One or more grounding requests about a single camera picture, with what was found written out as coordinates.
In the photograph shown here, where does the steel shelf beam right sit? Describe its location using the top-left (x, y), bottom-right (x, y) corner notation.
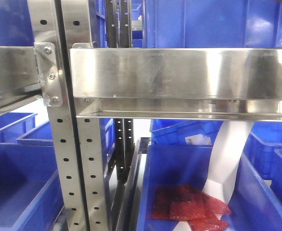
top-left (70, 44), bottom-right (282, 122)

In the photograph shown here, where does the steel shelf beam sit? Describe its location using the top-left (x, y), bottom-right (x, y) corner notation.
top-left (0, 42), bottom-right (63, 115)
top-left (70, 44), bottom-right (282, 122)

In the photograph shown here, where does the steel shelf beam left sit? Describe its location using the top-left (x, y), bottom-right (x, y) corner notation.
top-left (0, 42), bottom-right (63, 115)

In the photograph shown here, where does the blue bin behind centre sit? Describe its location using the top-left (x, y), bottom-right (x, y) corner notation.
top-left (150, 119), bottom-right (222, 145)

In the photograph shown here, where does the large blue bin upper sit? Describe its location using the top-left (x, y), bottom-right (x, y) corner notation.
top-left (143, 0), bottom-right (282, 48)

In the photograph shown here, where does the red bubble wrap packet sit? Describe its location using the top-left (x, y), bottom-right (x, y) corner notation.
top-left (151, 184), bottom-right (231, 231)

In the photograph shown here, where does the perforated steel upright right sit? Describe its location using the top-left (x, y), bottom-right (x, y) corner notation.
top-left (61, 0), bottom-right (113, 231)

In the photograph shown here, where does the perforated steel upright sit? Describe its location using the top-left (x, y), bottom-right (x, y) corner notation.
top-left (61, 0), bottom-right (113, 231)
top-left (27, 0), bottom-right (88, 231)

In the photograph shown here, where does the blue bin far right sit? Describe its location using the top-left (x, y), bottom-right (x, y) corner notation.
top-left (244, 122), bottom-right (282, 203)

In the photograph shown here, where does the perforated steel upright left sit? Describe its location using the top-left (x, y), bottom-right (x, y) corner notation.
top-left (27, 0), bottom-right (88, 231)

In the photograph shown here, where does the blue plastic bin lower left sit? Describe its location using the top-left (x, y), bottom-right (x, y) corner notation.
top-left (0, 143), bottom-right (64, 231)

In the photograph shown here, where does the blue plastic bin with packets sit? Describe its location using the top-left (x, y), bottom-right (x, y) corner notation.
top-left (136, 143), bottom-right (282, 231)

